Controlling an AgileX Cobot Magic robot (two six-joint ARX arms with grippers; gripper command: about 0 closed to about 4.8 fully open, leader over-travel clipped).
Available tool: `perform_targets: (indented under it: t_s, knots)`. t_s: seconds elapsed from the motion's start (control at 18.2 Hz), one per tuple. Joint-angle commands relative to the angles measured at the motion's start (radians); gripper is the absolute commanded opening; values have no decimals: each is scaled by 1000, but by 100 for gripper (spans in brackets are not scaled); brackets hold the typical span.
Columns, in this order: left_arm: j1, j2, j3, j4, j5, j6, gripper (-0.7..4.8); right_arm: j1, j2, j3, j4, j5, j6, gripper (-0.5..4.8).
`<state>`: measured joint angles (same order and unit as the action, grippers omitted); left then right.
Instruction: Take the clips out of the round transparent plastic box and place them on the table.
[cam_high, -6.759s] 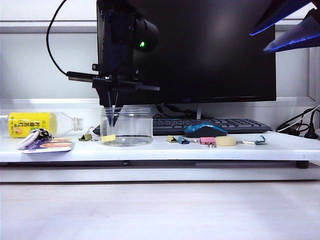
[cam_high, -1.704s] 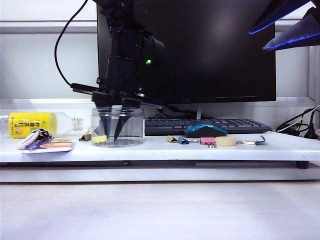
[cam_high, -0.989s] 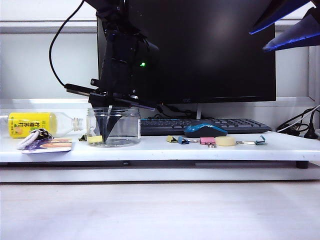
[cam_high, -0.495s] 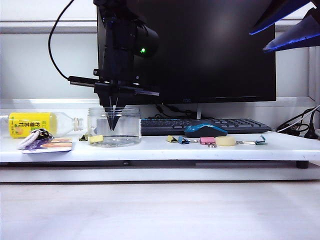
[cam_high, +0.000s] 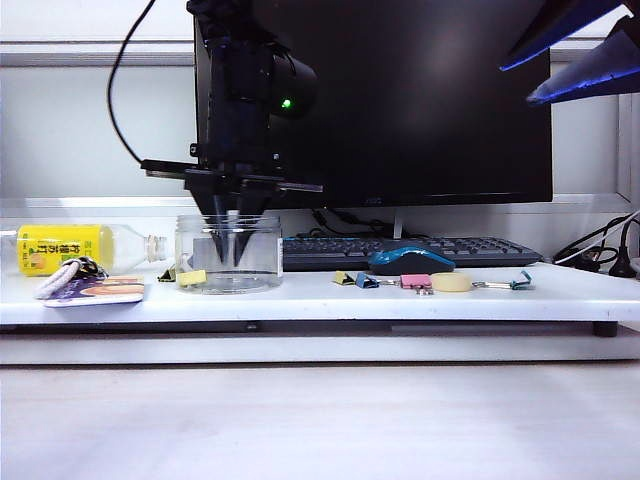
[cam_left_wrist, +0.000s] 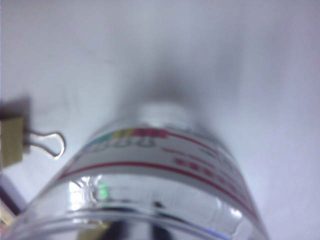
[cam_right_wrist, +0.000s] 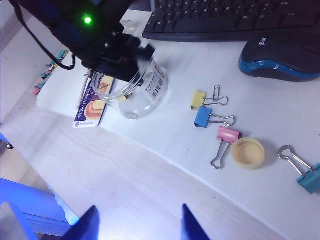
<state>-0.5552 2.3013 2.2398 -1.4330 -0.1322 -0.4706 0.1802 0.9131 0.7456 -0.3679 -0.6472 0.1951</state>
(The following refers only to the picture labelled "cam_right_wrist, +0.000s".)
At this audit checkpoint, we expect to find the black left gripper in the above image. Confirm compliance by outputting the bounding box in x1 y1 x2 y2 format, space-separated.
81 33 156 83

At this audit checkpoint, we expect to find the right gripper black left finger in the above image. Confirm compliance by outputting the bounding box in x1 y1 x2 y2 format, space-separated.
62 205 101 240

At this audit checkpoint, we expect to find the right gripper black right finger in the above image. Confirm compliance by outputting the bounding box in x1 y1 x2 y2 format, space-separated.
180 203 211 240

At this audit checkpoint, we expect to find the round transparent plastic jar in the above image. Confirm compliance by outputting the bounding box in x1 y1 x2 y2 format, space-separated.
91 53 170 121

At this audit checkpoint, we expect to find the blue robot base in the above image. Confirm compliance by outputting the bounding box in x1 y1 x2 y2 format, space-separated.
0 177 78 227

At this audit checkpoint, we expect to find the purple orange printed card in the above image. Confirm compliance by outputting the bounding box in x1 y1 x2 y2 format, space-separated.
72 72 113 130

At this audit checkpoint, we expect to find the small coloured binder clip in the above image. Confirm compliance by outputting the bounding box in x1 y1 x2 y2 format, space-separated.
51 49 70 66
31 81 47 97
40 65 59 80

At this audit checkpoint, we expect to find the pink binder clip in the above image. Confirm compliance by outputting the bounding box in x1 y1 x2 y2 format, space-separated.
210 126 243 171

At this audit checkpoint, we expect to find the blue binder clip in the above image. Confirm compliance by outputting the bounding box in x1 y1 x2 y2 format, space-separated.
194 106 236 129

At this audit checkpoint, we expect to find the black computer keyboard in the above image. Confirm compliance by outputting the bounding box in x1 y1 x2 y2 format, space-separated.
142 0 320 43

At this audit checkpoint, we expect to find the teal binder clip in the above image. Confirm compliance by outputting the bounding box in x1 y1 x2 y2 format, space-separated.
276 144 320 196

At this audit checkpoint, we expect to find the white desk riser board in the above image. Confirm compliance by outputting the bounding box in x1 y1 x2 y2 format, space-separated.
36 0 320 240

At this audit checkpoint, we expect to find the black and blue mouse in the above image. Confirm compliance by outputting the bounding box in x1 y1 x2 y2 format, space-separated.
238 32 320 83

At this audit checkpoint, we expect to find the white rope lanyard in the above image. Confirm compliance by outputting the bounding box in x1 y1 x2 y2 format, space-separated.
75 72 91 110

